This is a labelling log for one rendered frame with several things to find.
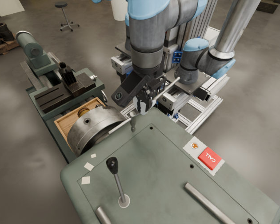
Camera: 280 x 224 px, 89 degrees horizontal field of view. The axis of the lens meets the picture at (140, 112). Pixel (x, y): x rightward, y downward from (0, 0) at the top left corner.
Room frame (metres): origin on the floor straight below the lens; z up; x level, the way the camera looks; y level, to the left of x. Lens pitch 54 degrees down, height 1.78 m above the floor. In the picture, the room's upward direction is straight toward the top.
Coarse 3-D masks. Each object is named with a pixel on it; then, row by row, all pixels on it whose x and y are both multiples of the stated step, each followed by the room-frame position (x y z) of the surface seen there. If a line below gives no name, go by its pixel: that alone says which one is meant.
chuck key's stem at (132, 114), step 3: (129, 114) 0.28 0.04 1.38; (132, 114) 0.28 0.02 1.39; (135, 114) 0.28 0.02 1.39; (132, 117) 0.27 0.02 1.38; (135, 117) 0.27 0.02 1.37; (132, 120) 0.27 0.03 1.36; (135, 120) 0.27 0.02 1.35; (132, 123) 0.27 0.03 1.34; (135, 123) 0.27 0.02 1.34; (132, 126) 0.27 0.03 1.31; (132, 129) 0.27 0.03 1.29; (135, 129) 0.28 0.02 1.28
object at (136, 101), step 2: (136, 96) 0.31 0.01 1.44; (134, 98) 0.31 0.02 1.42; (136, 98) 0.31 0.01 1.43; (138, 98) 0.31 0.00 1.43; (134, 100) 0.32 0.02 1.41; (136, 100) 0.31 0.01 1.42; (138, 100) 0.31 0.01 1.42; (140, 100) 0.33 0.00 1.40; (134, 102) 0.32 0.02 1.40; (136, 102) 0.31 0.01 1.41; (138, 102) 0.31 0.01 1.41; (134, 104) 0.32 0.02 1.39; (136, 104) 0.31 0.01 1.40; (138, 104) 0.31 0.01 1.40; (136, 106) 0.31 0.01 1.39; (138, 106) 0.31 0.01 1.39; (136, 108) 0.31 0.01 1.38; (138, 108) 0.31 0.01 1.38; (138, 110) 0.30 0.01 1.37
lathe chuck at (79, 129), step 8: (88, 112) 0.39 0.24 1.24; (96, 112) 0.39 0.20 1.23; (104, 112) 0.40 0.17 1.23; (112, 112) 0.41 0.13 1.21; (80, 120) 0.35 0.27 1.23; (96, 120) 0.35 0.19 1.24; (72, 128) 0.32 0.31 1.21; (80, 128) 0.31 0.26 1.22; (88, 128) 0.31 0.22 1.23; (72, 136) 0.29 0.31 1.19; (80, 136) 0.28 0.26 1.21; (72, 144) 0.27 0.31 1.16
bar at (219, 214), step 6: (186, 186) 0.08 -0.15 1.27; (192, 186) 0.08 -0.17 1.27; (192, 192) 0.06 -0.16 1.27; (198, 192) 0.06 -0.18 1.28; (198, 198) 0.04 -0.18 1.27; (204, 198) 0.04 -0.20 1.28; (204, 204) 0.03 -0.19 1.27; (210, 204) 0.03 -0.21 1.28; (210, 210) 0.01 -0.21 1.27; (216, 210) 0.01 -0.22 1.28; (216, 216) 0.00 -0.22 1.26; (222, 216) 0.00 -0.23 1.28; (228, 222) -0.01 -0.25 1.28; (234, 222) -0.01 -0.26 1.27
